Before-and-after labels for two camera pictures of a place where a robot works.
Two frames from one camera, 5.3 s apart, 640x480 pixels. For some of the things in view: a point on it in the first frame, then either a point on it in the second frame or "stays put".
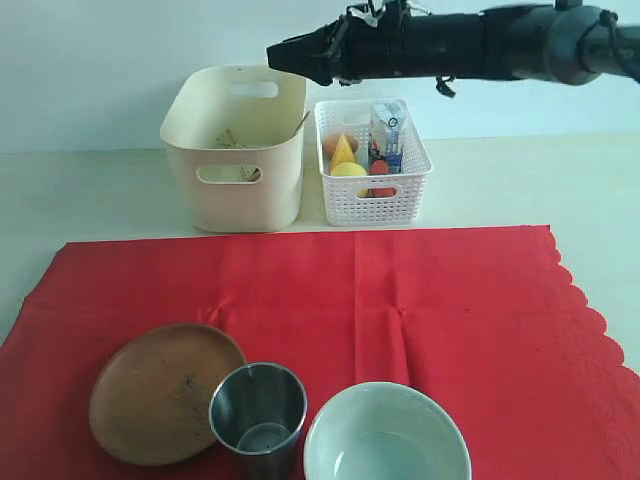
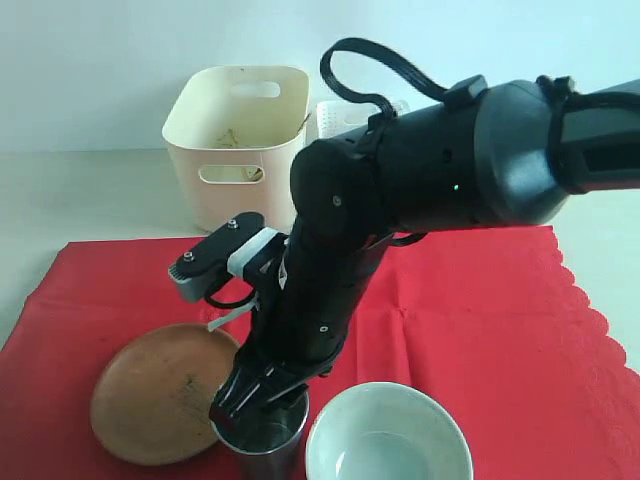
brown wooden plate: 151,391 stays put
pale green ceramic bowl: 386,431 stays put
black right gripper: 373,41 to 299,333
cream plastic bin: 240,129 stays put
